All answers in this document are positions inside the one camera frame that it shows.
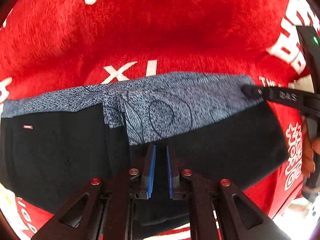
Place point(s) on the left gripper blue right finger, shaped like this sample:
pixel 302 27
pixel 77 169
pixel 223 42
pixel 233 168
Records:
pixel 218 209

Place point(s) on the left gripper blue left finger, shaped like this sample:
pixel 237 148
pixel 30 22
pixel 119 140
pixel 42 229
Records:
pixel 103 208

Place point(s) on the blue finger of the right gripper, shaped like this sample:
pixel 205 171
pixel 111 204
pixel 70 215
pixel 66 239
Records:
pixel 255 92

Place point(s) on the black pants blue patterned trim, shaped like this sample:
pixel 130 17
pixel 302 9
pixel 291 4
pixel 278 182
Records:
pixel 54 143

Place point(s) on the person's right hand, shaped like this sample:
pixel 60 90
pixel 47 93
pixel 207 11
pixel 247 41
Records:
pixel 309 148

